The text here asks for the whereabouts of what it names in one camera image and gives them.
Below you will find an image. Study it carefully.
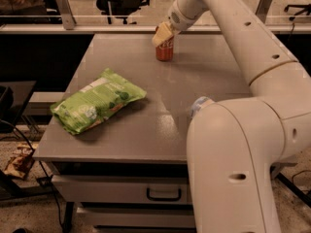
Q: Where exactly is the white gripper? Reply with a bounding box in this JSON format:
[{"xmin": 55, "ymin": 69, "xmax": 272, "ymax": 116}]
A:
[{"xmin": 152, "ymin": 0, "xmax": 203, "ymax": 47}]

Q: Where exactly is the red coke can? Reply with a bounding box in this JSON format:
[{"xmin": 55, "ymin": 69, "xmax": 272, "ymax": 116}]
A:
[{"xmin": 155, "ymin": 37, "xmax": 174, "ymax": 61}]

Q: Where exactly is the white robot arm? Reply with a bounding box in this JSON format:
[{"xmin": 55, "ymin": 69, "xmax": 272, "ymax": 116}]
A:
[{"xmin": 153, "ymin": 0, "xmax": 311, "ymax": 233}]

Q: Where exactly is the green chip bag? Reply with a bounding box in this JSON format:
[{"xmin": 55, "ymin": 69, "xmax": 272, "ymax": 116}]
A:
[{"xmin": 51, "ymin": 68, "xmax": 147, "ymax": 135}]

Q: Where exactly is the black chair base right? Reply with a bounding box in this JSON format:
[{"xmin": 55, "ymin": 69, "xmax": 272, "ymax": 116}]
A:
[{"xmin": 283, "ymin": 0, "xmax": 311, "ymax": 21}]

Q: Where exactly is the black side table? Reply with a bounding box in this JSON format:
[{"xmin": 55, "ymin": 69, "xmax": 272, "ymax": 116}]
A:
[{"xmin": 0, "ymin": 81, "xmax": 36, "ymax": 133}]

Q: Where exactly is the grey upper drawer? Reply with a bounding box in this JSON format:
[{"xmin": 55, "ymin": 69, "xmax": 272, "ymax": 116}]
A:
[{"xmin": 52, "ymin": 175, "xmax": 191, "ymax": 205}]

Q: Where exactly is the grey drawer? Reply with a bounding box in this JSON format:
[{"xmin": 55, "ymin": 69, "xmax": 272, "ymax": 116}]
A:
[
  {"xmin": 52, "ymin": 175, "xmax": 191, "ymax": 205},
  {"xmin": 77, "ymin": 207, "xmax": 195, "ymax": 229}
]

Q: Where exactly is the grey lower drawer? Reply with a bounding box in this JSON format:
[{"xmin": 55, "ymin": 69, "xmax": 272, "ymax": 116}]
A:
[{"xmin": 77, "ymin": 207, "xmax": 195, "ymax": 229}]

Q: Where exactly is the crumpled snack bag on floor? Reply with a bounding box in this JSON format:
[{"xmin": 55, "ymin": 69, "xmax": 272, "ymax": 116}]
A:
[{"xmin": 4, "ymin": 143, "xmax": 38, "ymax": 180}]

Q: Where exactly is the left metal bracket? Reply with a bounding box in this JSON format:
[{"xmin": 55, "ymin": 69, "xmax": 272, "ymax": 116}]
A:
[{"xmin": 55, "ymin": 0, "xmax": 76, "ymax": 30}]

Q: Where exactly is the black drawer handle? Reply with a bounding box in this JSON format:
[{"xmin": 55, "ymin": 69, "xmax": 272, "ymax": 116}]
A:
[{"xmin": 146, "ymin": 188, "xmax": 182, "ymax": 202}]

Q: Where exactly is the black floor cable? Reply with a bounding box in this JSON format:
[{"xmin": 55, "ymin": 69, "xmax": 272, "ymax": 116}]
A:
[{"xmin": 0, "ymin": 118, "xmax": 66, "ymax": 230}]

